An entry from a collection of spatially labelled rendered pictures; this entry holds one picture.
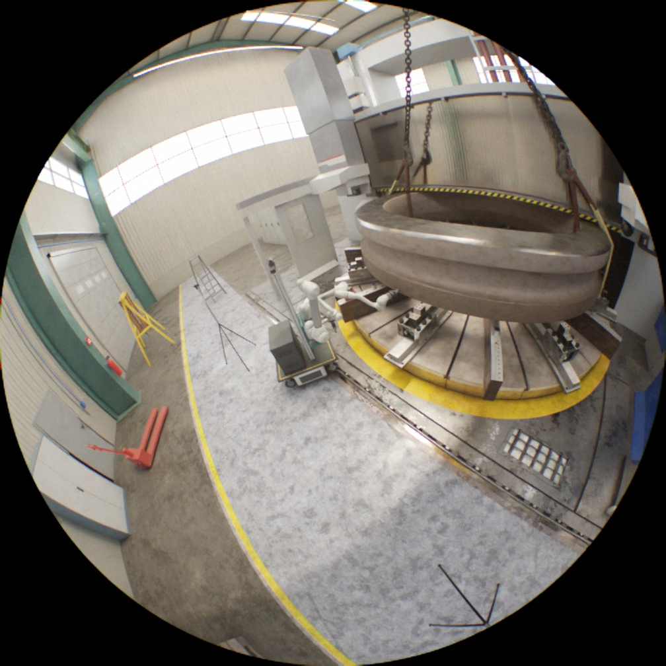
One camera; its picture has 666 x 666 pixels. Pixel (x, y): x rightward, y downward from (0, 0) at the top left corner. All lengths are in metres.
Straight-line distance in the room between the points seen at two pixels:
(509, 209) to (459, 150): 2.15
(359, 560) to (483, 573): 1.26
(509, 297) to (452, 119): 4.13
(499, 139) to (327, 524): 6.60
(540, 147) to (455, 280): 3.61
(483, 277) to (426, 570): 3.09
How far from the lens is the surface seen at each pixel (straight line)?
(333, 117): 5.73
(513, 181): 5.35
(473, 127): 5.56
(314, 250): 6.41
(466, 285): 2.76
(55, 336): 6.79
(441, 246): 2.51
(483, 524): 2.70
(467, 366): 2.97
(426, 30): 8.17
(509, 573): 2.91
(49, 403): 5.96
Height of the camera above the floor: 2.55
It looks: 38 degrees down
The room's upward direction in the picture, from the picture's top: 19 degrees counter-clockwise
